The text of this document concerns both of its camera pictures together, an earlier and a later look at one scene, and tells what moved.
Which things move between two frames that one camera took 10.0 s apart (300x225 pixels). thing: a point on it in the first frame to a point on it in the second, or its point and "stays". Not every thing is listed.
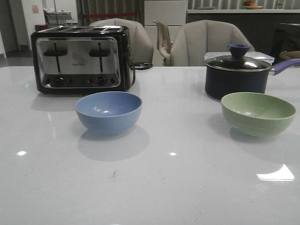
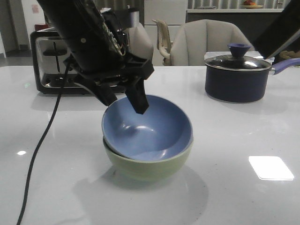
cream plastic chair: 163,44 stays
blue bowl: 108,112 to 162,131
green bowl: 257,114 to 146,170
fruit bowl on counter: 248,4 stays
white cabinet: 174,12 stays
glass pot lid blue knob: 237,61 stays
